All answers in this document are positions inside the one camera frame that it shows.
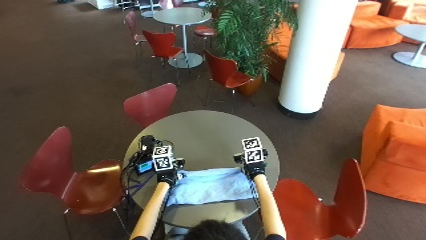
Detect person's right hand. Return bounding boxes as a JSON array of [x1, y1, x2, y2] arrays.
[[242, 160, 268, 180]]

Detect person's left hand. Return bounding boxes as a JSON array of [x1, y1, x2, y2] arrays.
[[154, 167, 180, 187]]

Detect white marker cube left glove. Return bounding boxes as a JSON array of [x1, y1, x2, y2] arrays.
[[150, 144, 174, 173]]

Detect white marker cube glove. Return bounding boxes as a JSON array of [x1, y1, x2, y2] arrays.
[[150, 144, 174, 173], [241, 136, 264, 165]]

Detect white marker cube right glove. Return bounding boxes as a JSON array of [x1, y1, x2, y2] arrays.
[[241, 136, 264, 165]]

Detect black device with blue screen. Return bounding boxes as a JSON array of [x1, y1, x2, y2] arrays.
[[133, 134, 162, 175]]

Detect light blue cloth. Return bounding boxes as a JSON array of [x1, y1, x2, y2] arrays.
[[165, 167, 260, 207]]

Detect the person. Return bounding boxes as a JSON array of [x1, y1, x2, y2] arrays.
[[162, 218, 256, 240]]

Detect red wooden chair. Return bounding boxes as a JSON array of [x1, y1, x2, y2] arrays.
[[202, 49, 256, 113], [272, 157, 369, 240], [19, 125, 132, 236], [122, 82, 178, 129], [122, 10, 149, 64], [141, 29, 186, 84]]

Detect orange plant pot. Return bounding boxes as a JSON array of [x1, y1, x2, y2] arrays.
[[233, 74, 266, 98]]

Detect orange armchair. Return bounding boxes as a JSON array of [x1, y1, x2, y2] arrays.
[[359, 103, 426, 205]]

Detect orange upholstered bench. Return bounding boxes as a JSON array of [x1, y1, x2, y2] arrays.
[[266, 21, 346, 84]]

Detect white round pillar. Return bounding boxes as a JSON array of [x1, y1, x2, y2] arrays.
[[277, 0, 359, 120]]

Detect green potted palm plant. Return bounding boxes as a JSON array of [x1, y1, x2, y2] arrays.
[[206, 0, 300, 82]]

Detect red round stool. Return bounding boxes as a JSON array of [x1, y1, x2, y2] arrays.
[[193, 25, 218, 51]]

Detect orange sofa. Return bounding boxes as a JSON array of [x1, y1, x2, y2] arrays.
[[342, 0, 426, 50]]

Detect white round side table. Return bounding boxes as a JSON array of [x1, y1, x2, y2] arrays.
[[391, 23, 426, 70]]

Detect black cable bundle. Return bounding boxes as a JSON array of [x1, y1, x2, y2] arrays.
[[120, 156, 154, 205]]

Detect grey round pedestal table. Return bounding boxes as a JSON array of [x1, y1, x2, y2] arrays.
[[152, 6, 214, 70]]

